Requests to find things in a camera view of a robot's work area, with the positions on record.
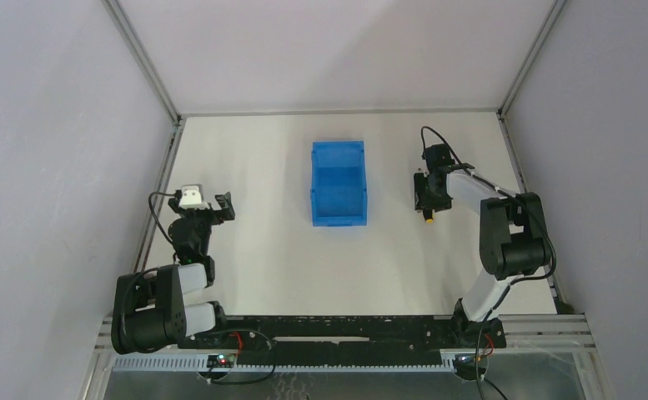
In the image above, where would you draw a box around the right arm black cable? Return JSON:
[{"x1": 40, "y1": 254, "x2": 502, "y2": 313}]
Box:
[{"x1": 419, "y1": 125, "x2": 558, "y2": 400}]

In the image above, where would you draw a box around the aluminium frame rail left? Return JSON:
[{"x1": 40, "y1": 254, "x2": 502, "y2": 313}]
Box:
[{"x1": 103, "y1": 1, "x2": 183, "y2": 272}]

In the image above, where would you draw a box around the blue plastic bin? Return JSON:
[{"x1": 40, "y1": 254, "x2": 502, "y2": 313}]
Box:
[{"x1": 310, "y1": 141, "x2": 368, "y2": 228}]

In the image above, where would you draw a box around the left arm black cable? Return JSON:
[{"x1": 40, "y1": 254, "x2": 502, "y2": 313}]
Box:
[{"x1": 148, "y1": 191, "x2": 183, "y2": 261}]

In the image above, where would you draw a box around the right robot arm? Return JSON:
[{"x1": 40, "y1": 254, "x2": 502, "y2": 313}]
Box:
[{"x1": 413, "y1": 164, "x2": 555, "y2": 342}]

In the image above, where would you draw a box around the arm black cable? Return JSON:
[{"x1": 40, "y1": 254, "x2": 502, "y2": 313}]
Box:
[
  {"x1": 419, "y1": 125, "x2": 558, "y2": 400},
  {"x1": 148, "y1": 191, "x2": 183, "y2": 261}
]

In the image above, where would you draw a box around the aluminium frame rail back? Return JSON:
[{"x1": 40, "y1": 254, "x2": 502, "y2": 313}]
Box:
[{"x1": 180, "y1": 107, "x2": 499, "y2": 119}]

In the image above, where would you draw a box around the small circuit board with leds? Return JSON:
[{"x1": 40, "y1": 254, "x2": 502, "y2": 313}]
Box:
[{"x1": 206, "y1": 354, "x2": 237, "y2": 370}]

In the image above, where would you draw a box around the aluminium frame rail right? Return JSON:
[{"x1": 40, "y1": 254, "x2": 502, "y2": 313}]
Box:
[{"x1": 496, "y1": 0, "x2": 576, "y2": 316}]

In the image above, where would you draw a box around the aluminium frame rail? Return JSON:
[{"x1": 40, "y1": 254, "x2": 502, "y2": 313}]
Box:
[
  {"x1": 103, "y1": 1, "x2": 183, "y2": 272},
  {"x1": 496, "y1": 0, "x2": 576, "y2": 316},
  {"x1": 180, "y1": 107, "x2": 499, "y2": 119}
]

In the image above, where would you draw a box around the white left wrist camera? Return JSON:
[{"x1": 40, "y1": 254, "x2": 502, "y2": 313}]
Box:
[{"x1": 178, "y1": 184, "x2": 209, "y2": 210}]

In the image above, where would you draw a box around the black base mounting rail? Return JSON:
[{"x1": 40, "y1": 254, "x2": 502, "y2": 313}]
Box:
[{"x1": 179, "y1": 315, "x2": 507, "y2": 368}]

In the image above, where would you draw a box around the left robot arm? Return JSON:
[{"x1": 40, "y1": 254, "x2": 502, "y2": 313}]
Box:
[{"x1": 111, "y1": 188, "x2": 235, "y2": 354}]

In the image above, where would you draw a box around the white slotted cable duct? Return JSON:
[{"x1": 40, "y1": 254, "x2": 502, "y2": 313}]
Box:
[{"x1": 113, "y1": 353, "x2": 208, "y2": 372}]

